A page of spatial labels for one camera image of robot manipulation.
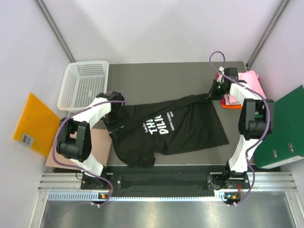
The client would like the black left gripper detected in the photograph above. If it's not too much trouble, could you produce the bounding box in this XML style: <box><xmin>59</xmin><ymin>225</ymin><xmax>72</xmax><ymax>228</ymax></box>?
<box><xmin>101</xmin><ymin>111</ymin><xmax>124</xmax><ymax>139</ymax></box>

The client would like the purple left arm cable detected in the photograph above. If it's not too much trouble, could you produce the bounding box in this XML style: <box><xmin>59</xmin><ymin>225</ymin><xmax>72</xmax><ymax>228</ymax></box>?
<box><xmin>51</xmin><ymin>91</ymin><xmax>130</xmax><ymax>206</ymax></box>

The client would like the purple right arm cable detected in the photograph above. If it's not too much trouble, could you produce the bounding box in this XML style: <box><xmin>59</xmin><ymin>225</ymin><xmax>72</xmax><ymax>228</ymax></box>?
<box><xmin>209</xmin><ymin>51</ymin><xmax>275</xmax><ymax>207</ymax></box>

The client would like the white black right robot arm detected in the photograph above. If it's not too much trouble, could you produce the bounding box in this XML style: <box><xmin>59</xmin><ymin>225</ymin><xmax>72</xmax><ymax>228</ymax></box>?
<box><xmin>209</xmin><ymin>67</ymin><xmax>274</xmax><ymax>188</ymax></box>

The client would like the orange folded t-shirt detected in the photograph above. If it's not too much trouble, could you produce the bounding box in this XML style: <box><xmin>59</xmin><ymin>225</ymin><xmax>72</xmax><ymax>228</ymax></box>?
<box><xmin>221</xmin><ymin>100</ymin><xmax>242</xmax><ymax>109</ymax></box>

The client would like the white perforated plastic basket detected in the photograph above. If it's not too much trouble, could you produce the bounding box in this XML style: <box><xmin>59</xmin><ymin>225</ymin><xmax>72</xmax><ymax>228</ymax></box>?
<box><xmin>57</xmin><ymin>61</ymin><xmax>109</xmax><ymax>112</ymax></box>

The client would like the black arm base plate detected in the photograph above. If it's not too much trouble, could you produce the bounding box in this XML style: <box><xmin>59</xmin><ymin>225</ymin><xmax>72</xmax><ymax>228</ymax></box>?
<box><xmin>80</xmin><ymin>165</ymin><xmax>251</xmax><ymax>197</ymax></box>

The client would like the black printed t-shirt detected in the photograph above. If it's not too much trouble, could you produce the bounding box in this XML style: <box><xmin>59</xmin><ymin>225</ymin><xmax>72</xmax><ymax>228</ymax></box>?
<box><xmin>107</xmin><ymin>94</ymin><xmax>229</xmax><ymax>167</ymax></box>

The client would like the light pink folded t-shirt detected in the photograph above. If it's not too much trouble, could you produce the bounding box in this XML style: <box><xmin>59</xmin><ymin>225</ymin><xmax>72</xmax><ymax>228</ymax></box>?
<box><xmin>224</xmin><ymin>70</ymin><xmax>266</xmax><ymax>106</ymax></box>

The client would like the aluminium rail frame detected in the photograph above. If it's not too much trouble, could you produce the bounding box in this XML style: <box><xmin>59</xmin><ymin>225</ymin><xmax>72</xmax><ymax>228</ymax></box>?
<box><xmin>29</xmin><ymin>166</ymin><xmax>304</xmax><ymax>228</ymax></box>

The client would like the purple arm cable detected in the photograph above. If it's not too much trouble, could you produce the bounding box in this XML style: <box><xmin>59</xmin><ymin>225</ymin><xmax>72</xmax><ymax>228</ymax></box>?
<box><xmin>51</xmin><ymin>91</ymin><xmax>130</xmax><ymax>206</ymax></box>
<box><xmin>209</xmin><ymin>51</ymin><xmax>275</xmax><ymax>207</ymax></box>

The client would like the grey slotted cable duct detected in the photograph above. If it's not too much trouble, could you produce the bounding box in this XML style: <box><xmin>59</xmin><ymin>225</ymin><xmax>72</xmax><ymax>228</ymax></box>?
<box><xmin>47</xmin><ymin>191</ymin><xmax>227</xmax><ymax>202</ymax></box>

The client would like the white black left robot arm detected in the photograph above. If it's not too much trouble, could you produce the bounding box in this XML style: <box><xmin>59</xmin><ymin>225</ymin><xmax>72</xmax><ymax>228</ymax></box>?
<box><xmin>52</xmin><ymin>91</ymin><xmax>126</xmax><ymax>188</ymax></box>

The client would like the pink cardboard sheet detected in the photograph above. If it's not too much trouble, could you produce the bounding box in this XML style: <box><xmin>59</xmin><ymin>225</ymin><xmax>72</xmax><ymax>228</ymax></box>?
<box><xmin>45</xmin><ymin>128</ymin><xmax>112</xmax><ymax>170</ymax></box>

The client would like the green ring binder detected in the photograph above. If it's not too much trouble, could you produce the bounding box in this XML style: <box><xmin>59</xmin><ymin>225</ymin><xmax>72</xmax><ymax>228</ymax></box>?
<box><xmin>254</xmin><ymin>85</ymin><xmax>304</xmax><ymax>169</ymax></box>

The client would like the orange padded envelope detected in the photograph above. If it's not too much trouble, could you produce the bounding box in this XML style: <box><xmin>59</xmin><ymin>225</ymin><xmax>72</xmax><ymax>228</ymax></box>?
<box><xmin>13</xmin><ymin>93</ymin><xmax>60</xmax><ymax>157</ymax></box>

